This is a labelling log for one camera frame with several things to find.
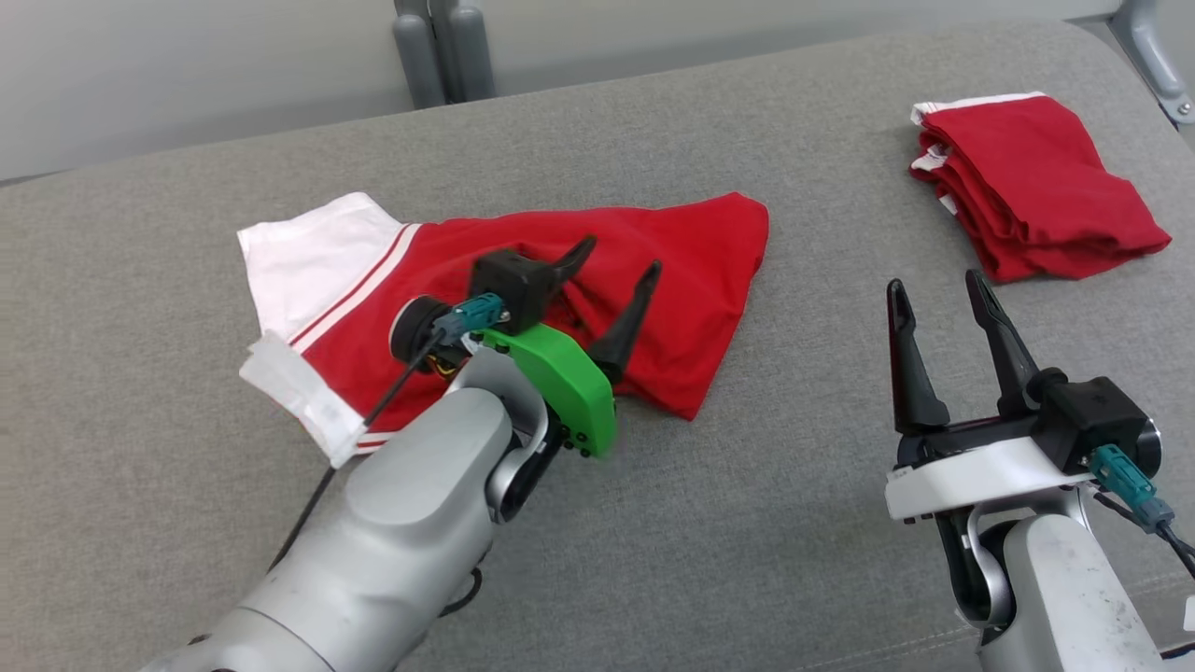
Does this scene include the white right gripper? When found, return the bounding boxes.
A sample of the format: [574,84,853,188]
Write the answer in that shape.
[884,269,1095,523]

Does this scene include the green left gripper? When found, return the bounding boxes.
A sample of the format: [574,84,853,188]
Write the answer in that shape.
[389,234,664,459]

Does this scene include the red shirt with white sleeves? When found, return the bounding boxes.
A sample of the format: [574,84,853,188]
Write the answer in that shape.
[237,191,772,469]

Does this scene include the red shorts with white stripes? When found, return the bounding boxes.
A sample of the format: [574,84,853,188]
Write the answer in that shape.
[910,91,1174,284]

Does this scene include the left cable with teal plug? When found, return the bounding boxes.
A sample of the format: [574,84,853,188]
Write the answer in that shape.
[269,292,510,572]

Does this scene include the cable with teal plug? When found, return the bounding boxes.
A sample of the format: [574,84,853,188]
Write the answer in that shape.
[269,292,510,572]
[1090,445,1195,580]

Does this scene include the right cable with teal plug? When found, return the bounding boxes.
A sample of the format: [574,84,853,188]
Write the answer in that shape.
[1090,445,1195,580]

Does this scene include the grey upright post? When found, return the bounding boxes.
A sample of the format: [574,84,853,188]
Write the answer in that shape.
[428,0,497,103]
[392,0,447,109]

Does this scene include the grey angled metal bracket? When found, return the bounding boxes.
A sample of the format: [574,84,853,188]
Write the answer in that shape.
[1111,0,1195,128]

